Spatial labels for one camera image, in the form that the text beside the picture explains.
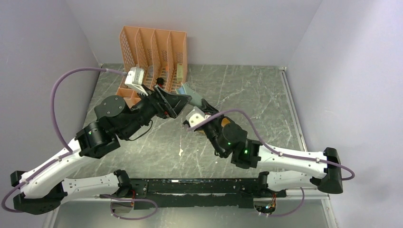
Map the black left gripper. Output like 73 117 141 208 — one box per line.
120 83 192 139

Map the green leather card holder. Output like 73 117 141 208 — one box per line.
175 83 203 108

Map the yellow oval tray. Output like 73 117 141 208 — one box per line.
195 116 232 135

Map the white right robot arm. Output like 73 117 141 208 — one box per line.
197 114 343 197

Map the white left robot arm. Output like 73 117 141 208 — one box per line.
10 86 192 215

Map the red black stamp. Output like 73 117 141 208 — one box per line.
156 77 164 87

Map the pale green eraser box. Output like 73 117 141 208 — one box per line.
176 63 184 83

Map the orange plastic desk organizer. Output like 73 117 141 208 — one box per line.
119 26 188 92

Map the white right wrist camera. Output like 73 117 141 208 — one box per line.
183 106 211 128

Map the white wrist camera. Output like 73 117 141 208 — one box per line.
183 106 211 128
124 67 152 96

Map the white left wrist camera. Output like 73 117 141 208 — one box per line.
124 67 152 96

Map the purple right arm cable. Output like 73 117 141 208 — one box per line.
187 109 356 219

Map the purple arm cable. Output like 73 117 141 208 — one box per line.
1 67 158 221
187 109 356 219

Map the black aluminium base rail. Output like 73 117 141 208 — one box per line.
52 178 330 210

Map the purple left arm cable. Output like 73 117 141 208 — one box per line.
1 67 158 221

